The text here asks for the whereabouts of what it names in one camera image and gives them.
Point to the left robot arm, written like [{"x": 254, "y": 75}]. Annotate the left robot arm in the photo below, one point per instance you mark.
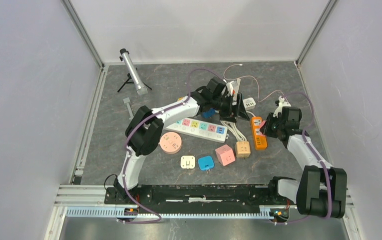
[{"x": 145, "y": 129}]

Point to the white plug adapter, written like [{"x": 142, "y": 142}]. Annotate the white plug adapter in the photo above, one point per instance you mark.
[{"x": 187, "y": 162}]

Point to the pink cube socket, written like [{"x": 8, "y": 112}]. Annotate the pink cube socket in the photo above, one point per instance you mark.
[{"x": 225, "y": 155}]

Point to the dark blue cube socket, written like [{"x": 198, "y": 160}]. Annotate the dark blue cube socket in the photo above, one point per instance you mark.
[{"x": 208, "y": 114}]

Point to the light blue plug adapter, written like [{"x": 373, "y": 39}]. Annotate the light blue plug adapter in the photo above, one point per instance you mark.
[{"x": 205, "y": 163}]

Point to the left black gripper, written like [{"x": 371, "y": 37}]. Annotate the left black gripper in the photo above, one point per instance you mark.
[{"x": 227, "y": 116}]

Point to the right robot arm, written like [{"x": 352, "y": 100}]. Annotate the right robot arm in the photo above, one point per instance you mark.
[{"x": 322, "y": 188}]

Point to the long white power strip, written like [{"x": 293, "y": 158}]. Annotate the long white power strip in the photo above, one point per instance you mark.
[{"x": 200, "y": 129}]

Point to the pink plug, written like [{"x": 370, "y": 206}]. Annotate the pink plug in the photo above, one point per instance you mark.
[{"x": 262, "y": 125}]

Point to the narrow white socket strip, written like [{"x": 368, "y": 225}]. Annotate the narrow white socket strip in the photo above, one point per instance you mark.
[{"x": 235, "y": 86}]

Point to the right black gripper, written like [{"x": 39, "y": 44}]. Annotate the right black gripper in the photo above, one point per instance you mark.
[{"x": 265, "y": 129}]

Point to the tan dragon cube socket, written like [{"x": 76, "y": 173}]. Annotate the tan dragon cube socket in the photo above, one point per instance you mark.
[{"x": 242, "y": 149}]

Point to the silver telescope on tripod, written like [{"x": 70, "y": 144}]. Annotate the silver telescope on tripod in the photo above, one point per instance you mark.
[{"x": 133, "y": 76}]

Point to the orange power strip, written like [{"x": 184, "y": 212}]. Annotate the orange power strip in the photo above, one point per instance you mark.
[{"x": 260, "y": 141}]

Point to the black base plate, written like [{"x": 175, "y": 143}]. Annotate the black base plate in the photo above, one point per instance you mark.
[{"x": 166, "y": 199}]

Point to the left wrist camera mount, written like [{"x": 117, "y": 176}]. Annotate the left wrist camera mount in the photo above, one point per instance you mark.
[{"x": 229, "y": 88}]

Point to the small white power strip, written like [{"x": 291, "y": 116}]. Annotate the small white power strip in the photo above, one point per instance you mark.
[{"x": 249, "y": 103}]

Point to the pink round socket base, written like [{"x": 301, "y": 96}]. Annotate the pink round socket base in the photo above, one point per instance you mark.
[{"x": 171, "y": 143}]

